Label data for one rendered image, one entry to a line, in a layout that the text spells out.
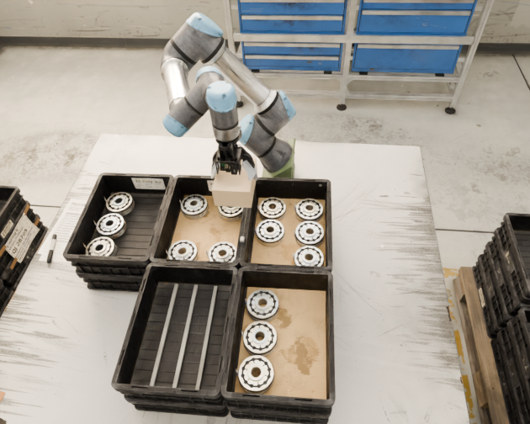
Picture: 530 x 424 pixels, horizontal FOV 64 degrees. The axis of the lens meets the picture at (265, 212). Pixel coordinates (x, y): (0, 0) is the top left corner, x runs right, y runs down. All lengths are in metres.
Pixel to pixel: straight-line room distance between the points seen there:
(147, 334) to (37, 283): 0.59
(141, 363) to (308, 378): 0.50
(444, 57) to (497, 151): 0.75
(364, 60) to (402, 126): 0.57
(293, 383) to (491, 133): 2.66
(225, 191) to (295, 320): 0.46
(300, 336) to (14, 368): 0.96
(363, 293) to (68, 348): 1.05
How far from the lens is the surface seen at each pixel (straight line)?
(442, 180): 3.04
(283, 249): 1.51
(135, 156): 2.15
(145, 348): 1.41
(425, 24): 3.21
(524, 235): 2.24
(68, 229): 1.96
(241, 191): 1.30
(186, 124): 1.25
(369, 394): 1.46
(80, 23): 4.67
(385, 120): 3.42
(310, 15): 3.11
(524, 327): 1.98
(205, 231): 1.59
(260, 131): 1.71
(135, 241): 1.63
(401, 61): 3.31
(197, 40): 1.55
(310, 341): 1.35
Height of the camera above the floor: 2.08
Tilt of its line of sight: 50 degrees down
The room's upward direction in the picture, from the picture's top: 4 degrees counter-clockwise
